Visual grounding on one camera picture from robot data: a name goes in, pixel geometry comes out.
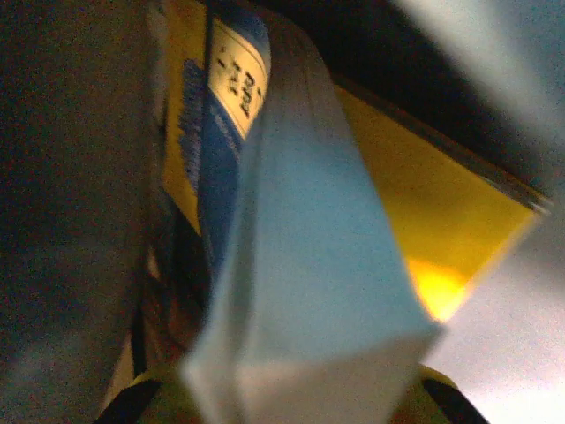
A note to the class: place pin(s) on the plain yellow book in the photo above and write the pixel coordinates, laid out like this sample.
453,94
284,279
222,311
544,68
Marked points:
419,190

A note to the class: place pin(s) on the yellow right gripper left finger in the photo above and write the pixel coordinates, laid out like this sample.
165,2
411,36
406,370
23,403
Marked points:
145,397

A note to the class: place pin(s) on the cream canvas backpack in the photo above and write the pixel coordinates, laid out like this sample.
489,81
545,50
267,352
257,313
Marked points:
66,176

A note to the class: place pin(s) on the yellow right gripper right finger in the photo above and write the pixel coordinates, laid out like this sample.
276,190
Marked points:
441,397

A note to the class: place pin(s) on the yellow book with blue-haired cartoon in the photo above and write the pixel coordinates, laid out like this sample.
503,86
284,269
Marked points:
183,132

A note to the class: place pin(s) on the blue book with white label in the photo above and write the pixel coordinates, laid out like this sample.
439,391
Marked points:
309,221

